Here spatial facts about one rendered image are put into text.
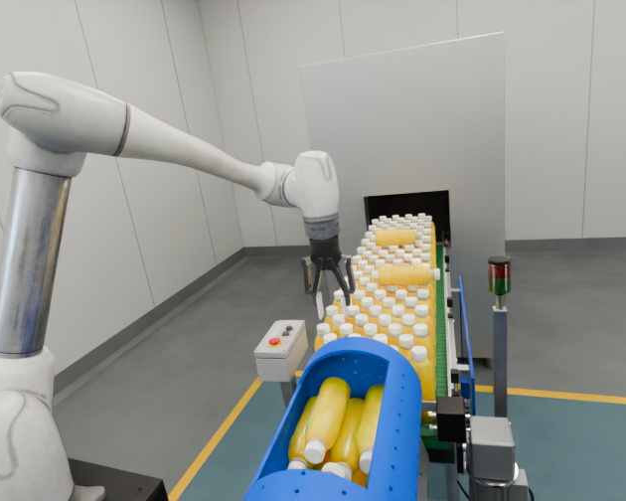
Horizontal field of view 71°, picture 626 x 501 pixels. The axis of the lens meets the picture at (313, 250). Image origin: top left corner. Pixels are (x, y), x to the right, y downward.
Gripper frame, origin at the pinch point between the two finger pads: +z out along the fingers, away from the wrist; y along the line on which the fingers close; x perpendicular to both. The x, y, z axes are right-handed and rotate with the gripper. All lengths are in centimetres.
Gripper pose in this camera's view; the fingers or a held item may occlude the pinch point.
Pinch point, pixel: (332, 307)
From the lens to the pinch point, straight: 120.4
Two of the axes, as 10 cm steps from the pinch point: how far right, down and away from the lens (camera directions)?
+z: 1.3, 9.4, 3.0
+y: 9.6, -0.4, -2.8
